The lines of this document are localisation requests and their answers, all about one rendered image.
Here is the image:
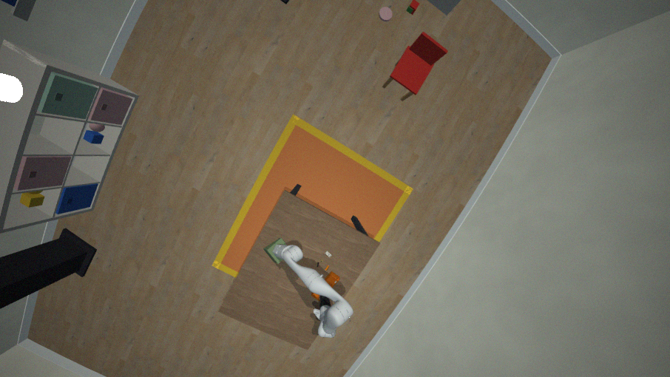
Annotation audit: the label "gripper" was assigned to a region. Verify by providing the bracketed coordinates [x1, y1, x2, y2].
[314, 295, 331, 320]

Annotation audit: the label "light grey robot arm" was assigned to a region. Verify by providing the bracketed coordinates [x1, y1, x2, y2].
[272, 245, 353, 338]

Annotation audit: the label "orange bins with labels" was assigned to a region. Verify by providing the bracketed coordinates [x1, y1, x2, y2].
[311, 272, 340, 301]

